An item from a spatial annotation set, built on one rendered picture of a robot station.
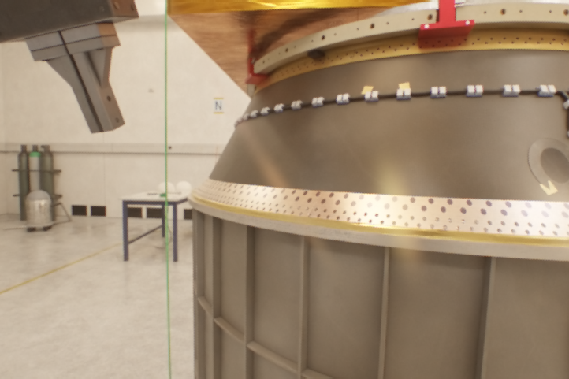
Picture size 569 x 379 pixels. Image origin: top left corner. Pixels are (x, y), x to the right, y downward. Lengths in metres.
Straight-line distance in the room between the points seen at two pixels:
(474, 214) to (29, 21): 0.73
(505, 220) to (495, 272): 0.11
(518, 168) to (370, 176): 0.31
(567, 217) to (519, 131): 0.21
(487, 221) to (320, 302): 0.41
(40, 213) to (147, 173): 2.02
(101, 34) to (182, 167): 6.59
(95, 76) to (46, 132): 8.30
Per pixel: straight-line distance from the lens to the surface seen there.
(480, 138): 0.83
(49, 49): 0.40
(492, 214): 0.74
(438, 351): 0.80
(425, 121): 0.84
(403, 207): 0.72
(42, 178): 8.37
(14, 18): 0.40
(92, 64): 0.39
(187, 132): 6.91
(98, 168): 7.87
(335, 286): 0.78
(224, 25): 1.17
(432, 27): 0.96
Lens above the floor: 1.30
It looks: 4 degrees down
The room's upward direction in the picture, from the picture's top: 1 degrees clockwise
